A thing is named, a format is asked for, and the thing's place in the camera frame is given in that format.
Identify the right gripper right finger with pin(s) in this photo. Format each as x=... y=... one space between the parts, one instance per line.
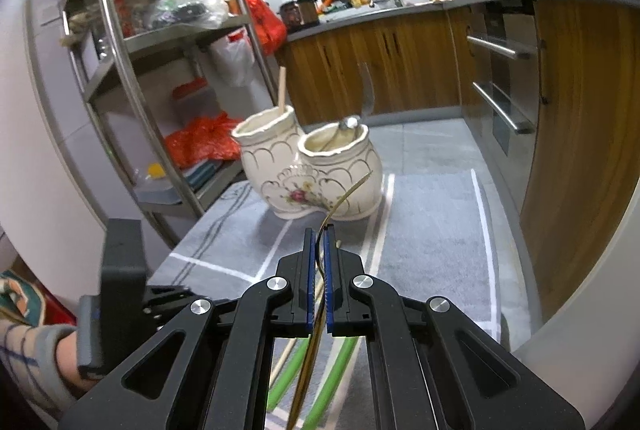
x=431 y=366

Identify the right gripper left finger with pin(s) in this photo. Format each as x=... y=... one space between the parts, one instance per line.
x=209 y=366

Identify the green yellow tulip utensil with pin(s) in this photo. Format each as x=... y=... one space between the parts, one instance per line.
x=330 y=386
x=287 y=375

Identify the wooden chopstick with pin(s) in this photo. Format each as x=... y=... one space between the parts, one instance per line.
x=281 y=361
x=282 y=90

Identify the gold fork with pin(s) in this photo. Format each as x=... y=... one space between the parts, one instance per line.
x=310 y=356

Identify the silver spoon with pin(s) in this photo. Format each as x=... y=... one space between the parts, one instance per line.
x=346 y=130

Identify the silver fork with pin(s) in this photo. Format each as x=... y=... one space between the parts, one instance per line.
x=368 y=95

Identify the wooden kitchen cabinets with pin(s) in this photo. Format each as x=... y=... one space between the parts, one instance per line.
x=549 y=88

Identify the person left hand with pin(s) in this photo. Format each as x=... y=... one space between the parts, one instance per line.
x=66 y=362

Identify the grey striped table cloth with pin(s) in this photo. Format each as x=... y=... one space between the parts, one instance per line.
x=429 y=236

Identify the red plastic bag lower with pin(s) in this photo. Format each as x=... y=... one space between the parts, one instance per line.
x=204 y=138

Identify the red plastic bag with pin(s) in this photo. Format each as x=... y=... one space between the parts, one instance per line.
x=270 y=29
x=204 y=138

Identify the white ceramic double utensil holder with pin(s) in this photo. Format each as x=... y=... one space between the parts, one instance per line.
x=286 y=169

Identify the white plastic bag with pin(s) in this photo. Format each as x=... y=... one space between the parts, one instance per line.
x=233 y=58

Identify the metal storage shelf rack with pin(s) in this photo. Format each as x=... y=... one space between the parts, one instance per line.
x=127 y=56

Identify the red plastic bag upper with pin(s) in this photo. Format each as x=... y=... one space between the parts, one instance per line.
x=270 y=29

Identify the stainless built-in oven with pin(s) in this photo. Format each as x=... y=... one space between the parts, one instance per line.
x=503 y=95

